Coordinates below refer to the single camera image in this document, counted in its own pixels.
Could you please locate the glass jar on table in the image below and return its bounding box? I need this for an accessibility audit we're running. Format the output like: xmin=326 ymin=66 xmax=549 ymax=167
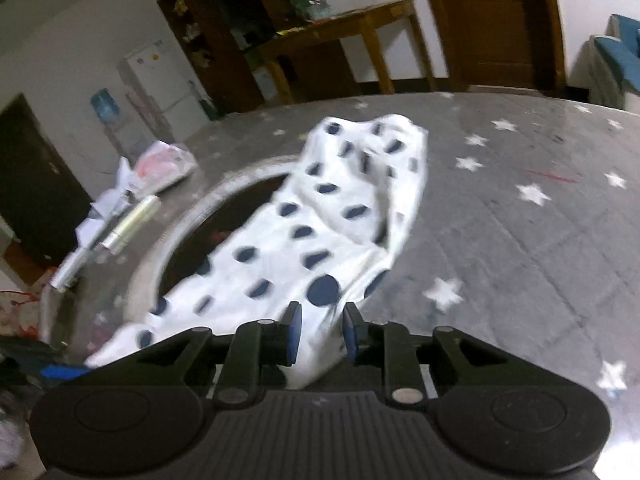
xmin=291 ymin=0 xmax=333 ymax=22

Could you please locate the dark wooden shelf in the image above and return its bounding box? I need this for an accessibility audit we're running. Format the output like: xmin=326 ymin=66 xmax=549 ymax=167
xmin=158 ymin=0 xmax=304 ymax=115

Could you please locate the white polka dot garment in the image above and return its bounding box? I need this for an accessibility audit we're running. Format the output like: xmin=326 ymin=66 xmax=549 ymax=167
xmin=87 ymin=115 xmax=427 ymax=389

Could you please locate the built-in induction cooker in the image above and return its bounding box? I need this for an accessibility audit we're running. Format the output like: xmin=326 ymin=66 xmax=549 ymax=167
xmin=121 ymin=155 xmax=302 ymax=323

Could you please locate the wooden side table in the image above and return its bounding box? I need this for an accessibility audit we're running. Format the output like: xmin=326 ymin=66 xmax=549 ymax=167
xmin=258 ymin=0 xmax=437 ymax=104

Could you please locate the white refrigerator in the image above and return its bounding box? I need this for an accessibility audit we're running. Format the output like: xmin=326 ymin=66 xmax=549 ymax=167
xmin=118 ymin=41 xmax=209 ymax=143

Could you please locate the blue water bottle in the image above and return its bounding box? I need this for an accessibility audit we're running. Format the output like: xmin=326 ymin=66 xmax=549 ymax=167
xmin=90 ymin=89 xmax=120 ymax=126

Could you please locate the silver cylinder bottle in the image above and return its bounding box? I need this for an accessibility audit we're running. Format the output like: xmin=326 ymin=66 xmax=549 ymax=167
xmin=101 ymin=195 xmax=162 ymax=255

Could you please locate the grey star tablecloth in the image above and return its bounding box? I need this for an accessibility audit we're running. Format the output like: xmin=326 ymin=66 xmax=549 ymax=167
xmin=54 ymin=92 xmax=639 ymax=479

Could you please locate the brown wooden door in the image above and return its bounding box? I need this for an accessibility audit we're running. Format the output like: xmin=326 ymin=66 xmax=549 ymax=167
xmin=428 ymin=0 xmax=566 ymax=96

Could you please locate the pink tissue pack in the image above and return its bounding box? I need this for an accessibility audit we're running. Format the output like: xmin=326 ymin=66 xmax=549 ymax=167
xmin=116 ymin=141 xmax=198 ymax=200

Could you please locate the blue sofa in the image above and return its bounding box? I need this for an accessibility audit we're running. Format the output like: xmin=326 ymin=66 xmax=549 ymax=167
xmin=587 ymin=14 xmax=640 ymax=115

